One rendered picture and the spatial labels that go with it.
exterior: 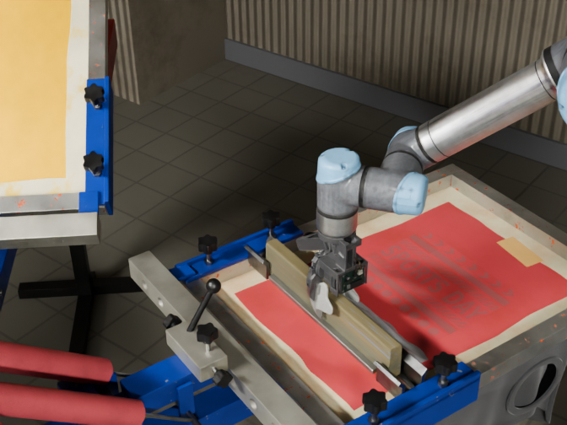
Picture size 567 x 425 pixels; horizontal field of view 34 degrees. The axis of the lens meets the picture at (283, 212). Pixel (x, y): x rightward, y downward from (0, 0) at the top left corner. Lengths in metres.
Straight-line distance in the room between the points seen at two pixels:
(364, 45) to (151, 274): 2.91
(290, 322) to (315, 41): 3.06
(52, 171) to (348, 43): 2.86
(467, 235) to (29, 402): 1.11
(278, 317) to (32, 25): 0.88
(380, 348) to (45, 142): 0.86
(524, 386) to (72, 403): 1.02
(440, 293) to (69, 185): 0.81
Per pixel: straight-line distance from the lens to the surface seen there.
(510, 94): 1.64
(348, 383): 1.80
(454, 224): 2.22
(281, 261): 1.93
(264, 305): 1.96
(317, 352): 1.86
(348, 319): 1.79
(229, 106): 4.76
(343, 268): 1.73
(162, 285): 1.90
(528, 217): 2.22
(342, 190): 1.64
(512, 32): 4.24
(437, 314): 1.96
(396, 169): 1.65
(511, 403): 2.09
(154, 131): 4.59
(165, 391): 1.70
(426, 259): 2.10
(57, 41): 2.22
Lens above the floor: 2.21
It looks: 34 degrees down
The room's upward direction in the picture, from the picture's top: 1 degrees counter-clockwise
